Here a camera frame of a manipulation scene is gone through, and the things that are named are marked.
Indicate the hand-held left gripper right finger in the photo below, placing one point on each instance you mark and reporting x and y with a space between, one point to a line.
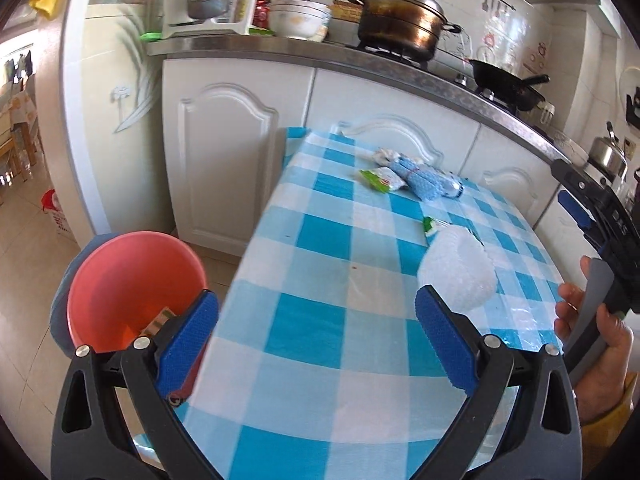
447 340

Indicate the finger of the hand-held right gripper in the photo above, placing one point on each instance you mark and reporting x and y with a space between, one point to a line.
575 177
575 210

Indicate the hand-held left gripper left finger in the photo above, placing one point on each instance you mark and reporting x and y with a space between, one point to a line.
190 340

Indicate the large white foam net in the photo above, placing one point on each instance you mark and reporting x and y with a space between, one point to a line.
457 270

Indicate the pink plastic basin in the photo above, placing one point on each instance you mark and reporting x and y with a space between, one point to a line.
125 280

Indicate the small green white packet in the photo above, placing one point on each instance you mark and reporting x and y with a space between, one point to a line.
431 227

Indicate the blue patterned cloth roll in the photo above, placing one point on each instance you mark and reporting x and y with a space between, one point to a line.
425 180

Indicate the green cookie packet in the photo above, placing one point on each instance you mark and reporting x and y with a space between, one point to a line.
382 180

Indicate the person's right forearm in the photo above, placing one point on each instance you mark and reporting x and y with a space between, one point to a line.
617 430

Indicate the person's right hand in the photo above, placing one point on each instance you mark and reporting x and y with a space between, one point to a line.
607 375

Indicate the steel kettle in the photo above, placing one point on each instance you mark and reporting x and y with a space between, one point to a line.
607 157

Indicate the white kitchen utensil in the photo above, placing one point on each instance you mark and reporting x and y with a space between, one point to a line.
547 114

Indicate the black wok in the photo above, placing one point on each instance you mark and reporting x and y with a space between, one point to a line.
500 82

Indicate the blue checked tablecloth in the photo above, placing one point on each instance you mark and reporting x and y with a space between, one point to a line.
325 320

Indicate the blue stool cushion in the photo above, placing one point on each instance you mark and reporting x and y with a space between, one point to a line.
59 310

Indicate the red white laundry basket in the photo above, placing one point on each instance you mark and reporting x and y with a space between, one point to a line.
57 217

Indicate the white kitchen cabinet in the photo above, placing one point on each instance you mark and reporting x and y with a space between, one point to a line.
225 160

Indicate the crumpled white packet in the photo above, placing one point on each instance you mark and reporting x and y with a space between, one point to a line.
390 155

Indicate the large brown steel pot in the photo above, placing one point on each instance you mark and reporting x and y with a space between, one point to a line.
400 25

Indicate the gas stove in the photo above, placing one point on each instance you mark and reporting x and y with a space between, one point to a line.
380 51

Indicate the dining table with cloth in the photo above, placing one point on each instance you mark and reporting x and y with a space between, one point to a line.
22 107

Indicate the steel kitchen countertop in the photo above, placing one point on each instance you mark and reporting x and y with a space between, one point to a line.
300 50

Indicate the green plastic utensil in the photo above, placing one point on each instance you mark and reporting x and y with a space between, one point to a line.
150 36

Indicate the stack of white bowls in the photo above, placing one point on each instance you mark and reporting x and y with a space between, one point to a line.
297 22

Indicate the white dish rack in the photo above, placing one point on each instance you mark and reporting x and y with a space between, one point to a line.
175 10

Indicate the small steel pot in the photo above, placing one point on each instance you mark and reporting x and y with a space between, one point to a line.
205 5

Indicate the red sauce bottle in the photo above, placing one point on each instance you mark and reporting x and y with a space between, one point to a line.
261 10

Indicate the utensil wall sticker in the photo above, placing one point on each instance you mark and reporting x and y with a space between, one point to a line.
495 5

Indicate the white flower wall hook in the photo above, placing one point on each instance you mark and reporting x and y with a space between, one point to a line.
121 92

